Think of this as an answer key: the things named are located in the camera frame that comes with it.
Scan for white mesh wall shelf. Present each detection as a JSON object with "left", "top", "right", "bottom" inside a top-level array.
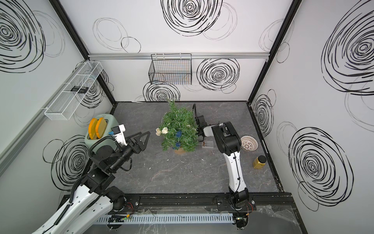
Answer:
[{"left": 44, "top": 61, "right": 103, "bottom": 121}]

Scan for mint green toaster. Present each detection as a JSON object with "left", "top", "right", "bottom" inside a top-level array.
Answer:
[{"left": 84, "top": 114, "right": 119, "bottom": 148}]

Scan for yellow toast slice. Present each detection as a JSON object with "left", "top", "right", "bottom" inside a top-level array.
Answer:
[
  {"left": 88, "top": 118, "right": 98, "bottom": 140},
  {"left": 96, "top": 118, "right": 107, "bottom": 139}
]

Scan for yellow bottle black cap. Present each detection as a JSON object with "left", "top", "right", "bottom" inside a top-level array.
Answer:
[{"left": 252, "top": 155, "right": 267, "bottom": 169}]

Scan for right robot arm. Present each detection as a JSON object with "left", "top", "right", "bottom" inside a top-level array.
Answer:
[{"left": 192, "top": 104, "right": 255, "bottom": 211}]

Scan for grey slotted cable duct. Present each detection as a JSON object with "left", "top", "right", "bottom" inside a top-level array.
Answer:
[{"left": 94, "top": 213, "right": 234, "bottom": 225}]

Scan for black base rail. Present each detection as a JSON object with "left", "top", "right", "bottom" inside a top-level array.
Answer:
[{"left": 115, "top": 193, "right": 295, "bottom": 213}]

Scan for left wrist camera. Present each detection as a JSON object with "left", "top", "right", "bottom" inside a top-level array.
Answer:
[{"left": 108, "top": 124, "right": 127, "bottom": 146}]

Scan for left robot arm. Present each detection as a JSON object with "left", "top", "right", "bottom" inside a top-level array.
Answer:
[{"left": 35, "top": 131, "right": 151, "bottom": 234}]

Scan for small green christmas tree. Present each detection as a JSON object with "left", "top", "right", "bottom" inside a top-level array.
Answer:
[{"left": 159, "top": 100, "right": 198, "bottom": 152}]

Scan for rattan ball string lights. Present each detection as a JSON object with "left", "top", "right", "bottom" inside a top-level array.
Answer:
[{"left": 156, "top": 127, "right": 182, "bottom": 151}]

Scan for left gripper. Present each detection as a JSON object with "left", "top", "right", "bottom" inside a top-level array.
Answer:
[{"left": 110, "top": 132, "right": 149, "bottom": 174}]

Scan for white perforated cup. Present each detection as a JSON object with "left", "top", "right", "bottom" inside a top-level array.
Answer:
[{"left": 241, "top": 136, "right": 259, "bottom": 152}]

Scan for clear battery box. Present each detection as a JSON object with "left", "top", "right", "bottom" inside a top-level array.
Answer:
[{"left": 198, "top": 140, "right": 214, "bottom": 149}]

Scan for small black object in shelf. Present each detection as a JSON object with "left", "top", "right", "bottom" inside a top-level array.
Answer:
[{"left": 70, "top": 86, "right": 89, "bottom": 94}]

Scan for yellow toast slice left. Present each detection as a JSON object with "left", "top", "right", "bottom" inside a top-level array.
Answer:
[{"left": 88, "top": 118, "right": 98, "bottom": 140}]

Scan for yellow toast slice right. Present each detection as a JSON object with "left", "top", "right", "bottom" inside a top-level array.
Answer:
[{"left": 96, "top": 118, "right": 107, "bottom": 139}]

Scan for black wire basket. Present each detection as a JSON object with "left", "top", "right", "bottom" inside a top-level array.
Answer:
[{"left": 148, "top": 53, "right": 192, "bottom": 85}]

